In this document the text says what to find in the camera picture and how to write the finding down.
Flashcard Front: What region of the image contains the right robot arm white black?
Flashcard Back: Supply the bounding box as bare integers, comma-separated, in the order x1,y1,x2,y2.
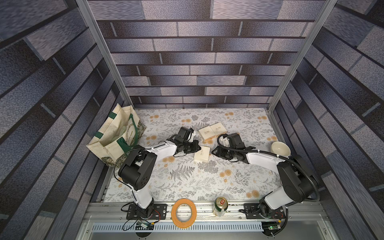
212,134,320,215

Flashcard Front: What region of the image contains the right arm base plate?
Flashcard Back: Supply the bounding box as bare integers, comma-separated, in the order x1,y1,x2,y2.
239,203,286,220

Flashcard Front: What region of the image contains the cream ceramic bowl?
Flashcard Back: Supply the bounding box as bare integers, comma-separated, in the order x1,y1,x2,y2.
271,141,291,157

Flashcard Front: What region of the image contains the cream jewelry box middle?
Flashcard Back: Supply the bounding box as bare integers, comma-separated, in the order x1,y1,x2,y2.
199,126,216,141

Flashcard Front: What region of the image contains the cream green tote bag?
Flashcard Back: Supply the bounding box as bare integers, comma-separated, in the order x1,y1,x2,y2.
87,104,146,167

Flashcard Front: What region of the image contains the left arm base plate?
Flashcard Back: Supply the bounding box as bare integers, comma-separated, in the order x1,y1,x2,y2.
126,204,168,220

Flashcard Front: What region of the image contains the green drink can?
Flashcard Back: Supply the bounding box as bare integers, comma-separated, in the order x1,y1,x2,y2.
213,197,229,217

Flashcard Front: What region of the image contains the perforated metal cable tray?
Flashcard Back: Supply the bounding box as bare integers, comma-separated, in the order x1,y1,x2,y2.
91,222,264,233

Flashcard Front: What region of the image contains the black corrugated cable conduit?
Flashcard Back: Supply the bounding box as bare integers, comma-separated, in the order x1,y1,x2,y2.
216,133,321,202

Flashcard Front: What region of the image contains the orange tape roll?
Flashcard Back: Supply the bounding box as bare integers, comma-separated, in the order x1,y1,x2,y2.
171,199,197,229

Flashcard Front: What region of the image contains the cream drawer jewelry box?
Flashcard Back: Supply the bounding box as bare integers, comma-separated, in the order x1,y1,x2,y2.
194,146,211,163

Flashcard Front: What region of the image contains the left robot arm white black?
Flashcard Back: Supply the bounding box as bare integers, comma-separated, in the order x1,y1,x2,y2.
118,127,201,210

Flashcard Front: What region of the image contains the cream jewelry box right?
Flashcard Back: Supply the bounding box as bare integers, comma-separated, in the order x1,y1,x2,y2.
211,122,228,137

